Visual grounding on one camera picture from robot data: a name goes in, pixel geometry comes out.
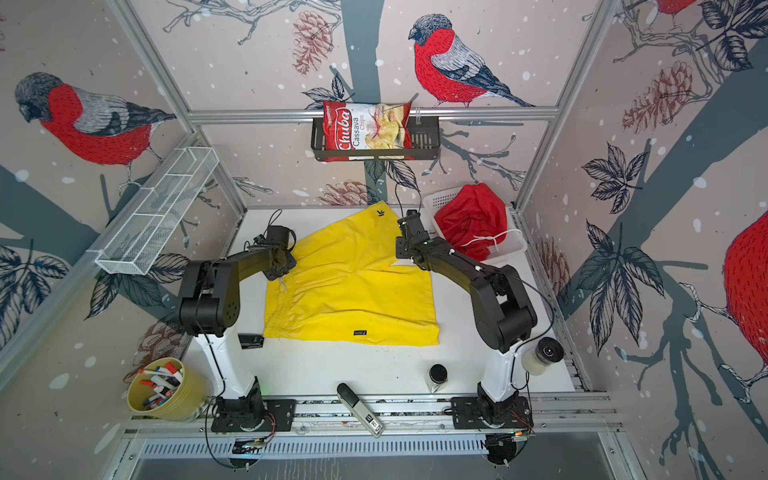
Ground yellow shorts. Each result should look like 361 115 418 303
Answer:
264 202 440 347

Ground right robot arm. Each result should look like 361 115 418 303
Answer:
395 209 538 426

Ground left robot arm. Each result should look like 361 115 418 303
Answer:
177 225 297 423

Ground red shorts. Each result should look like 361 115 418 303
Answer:
434 184 509 261

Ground small black box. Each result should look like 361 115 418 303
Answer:
238 334 264 350

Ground white perforated plastic basket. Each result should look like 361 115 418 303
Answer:
421 186 527 266

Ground red cassava chips bag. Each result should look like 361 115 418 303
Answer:
322 101 413 162

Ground small black-lidded jar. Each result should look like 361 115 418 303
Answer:
427 364 448 394

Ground black silver stapler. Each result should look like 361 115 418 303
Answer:
337 382 384 438

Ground yellow cup of markers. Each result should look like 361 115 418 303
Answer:
127 358 209 422

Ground white black-capped bottle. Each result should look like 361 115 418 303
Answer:
522 337 565 376

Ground black wire wall basket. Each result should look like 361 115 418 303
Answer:
310 117 441 162

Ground white mesh wall shelf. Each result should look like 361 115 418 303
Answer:
95 146 219 275

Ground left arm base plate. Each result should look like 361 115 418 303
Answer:
210 399 297 434

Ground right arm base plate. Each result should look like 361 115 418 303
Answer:
444 395 534 431

